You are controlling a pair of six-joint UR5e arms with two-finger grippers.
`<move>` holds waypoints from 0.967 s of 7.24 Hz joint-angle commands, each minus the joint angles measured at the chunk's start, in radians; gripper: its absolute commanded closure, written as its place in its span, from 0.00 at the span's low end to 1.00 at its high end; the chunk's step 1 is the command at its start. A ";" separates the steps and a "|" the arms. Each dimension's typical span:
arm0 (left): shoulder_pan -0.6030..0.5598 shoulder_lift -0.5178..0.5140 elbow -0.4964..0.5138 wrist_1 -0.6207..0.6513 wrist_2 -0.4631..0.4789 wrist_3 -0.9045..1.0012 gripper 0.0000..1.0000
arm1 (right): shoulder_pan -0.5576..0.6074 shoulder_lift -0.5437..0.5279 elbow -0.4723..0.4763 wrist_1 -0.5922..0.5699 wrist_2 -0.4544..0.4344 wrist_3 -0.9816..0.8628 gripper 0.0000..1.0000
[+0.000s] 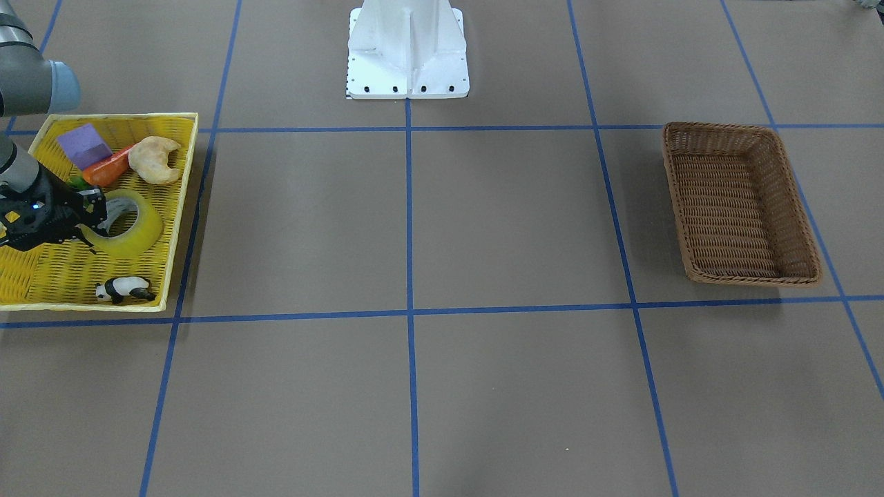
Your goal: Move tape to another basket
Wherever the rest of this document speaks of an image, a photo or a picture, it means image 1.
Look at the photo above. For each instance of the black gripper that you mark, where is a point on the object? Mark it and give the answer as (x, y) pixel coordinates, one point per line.
(51, 192)

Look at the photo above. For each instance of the yellow tape roll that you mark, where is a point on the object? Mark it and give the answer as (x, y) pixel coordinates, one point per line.
(144, 232)

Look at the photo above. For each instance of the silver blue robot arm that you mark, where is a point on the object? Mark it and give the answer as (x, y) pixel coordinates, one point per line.
(30, 85)

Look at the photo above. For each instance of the yellow woven basket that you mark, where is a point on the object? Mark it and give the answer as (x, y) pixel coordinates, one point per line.
(62, 277)

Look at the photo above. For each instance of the brown wicker basket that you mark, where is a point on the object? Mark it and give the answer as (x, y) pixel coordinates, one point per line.
(738, 214)

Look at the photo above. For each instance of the orange toy carrot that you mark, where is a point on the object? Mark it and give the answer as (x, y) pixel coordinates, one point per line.
(103, 173)

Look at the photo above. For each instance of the purple foam block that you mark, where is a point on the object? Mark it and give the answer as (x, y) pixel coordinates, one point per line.
(83, 146)

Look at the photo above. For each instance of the panda toy figure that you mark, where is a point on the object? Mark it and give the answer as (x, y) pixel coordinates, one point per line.
(116, 289)

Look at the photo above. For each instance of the toy croissant bread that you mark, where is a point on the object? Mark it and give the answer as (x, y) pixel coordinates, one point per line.
(150, 160)

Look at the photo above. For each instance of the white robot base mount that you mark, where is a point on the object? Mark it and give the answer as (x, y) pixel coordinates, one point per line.
(406, 50)

